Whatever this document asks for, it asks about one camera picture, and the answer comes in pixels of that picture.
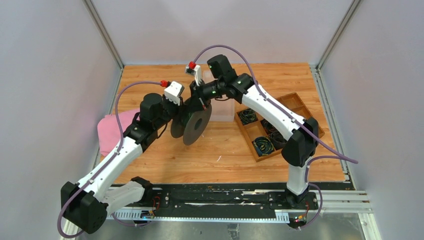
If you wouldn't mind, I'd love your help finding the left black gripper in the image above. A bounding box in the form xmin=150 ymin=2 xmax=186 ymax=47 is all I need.
xmin=154 ymin=94 xmax=188 ymax=130

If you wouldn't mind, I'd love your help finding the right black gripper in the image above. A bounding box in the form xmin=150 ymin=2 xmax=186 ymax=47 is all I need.
xmin=186 ymin=78 xmax=225 ymax=114

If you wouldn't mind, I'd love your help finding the green wire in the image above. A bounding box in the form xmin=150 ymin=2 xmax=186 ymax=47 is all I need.
xmin=180 ymin=110 xmax=195 ymax=127

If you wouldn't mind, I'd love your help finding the dark grey perforated spool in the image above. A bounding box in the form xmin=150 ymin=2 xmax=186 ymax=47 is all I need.
xmin=170 ymin=105 xmax=212 ymax=146

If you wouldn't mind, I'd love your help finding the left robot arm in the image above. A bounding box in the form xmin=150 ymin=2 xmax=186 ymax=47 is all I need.
xmin=57 ymin=93 xmax=183 ymax=238

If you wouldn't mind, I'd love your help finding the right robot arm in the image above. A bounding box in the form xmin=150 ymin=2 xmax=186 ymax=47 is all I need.
xmin=185 ymin=54 xmax=319 ymax=209

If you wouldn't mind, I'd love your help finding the translucent plastic tray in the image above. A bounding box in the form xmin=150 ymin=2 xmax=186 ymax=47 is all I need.
xmin=202 ymin=69 xmax=236 ymax=123

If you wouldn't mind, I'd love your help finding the pink cloth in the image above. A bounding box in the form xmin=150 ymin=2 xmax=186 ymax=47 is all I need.
xmin=97 ymin=109 xmax=139 ymax=157

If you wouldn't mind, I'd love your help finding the wooden compartment tray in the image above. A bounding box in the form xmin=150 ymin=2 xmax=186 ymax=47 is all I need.
xmin=235 ymin=92 xmax=313 ymax=162

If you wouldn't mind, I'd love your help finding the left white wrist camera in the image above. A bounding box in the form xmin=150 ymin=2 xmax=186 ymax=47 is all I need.
xmin=164 ymin=81 xmax=185 ymax=106

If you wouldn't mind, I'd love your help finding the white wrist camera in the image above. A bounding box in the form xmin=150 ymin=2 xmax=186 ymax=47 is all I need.
xmin=164 ymin=81 xmax=185 ymax=106
xmin=185 ymin=61 xmax=202 ymax=86

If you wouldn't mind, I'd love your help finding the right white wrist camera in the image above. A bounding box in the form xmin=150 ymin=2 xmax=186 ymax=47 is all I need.
xmin=185 ymin=61 xmax=202 ymax=86

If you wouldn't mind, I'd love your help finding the coiled cable blue green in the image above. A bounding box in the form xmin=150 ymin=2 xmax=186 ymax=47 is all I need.
xmin=237 ymin=108 xmax=258 ymax=126

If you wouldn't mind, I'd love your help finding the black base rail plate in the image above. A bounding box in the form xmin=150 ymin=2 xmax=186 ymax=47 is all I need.
xmin=120 ymin=183 xmax=320 ymax=220

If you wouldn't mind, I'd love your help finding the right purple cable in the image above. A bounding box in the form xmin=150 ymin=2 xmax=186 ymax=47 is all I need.
xmin=192 ymin=44 xmax=359 ymax=229

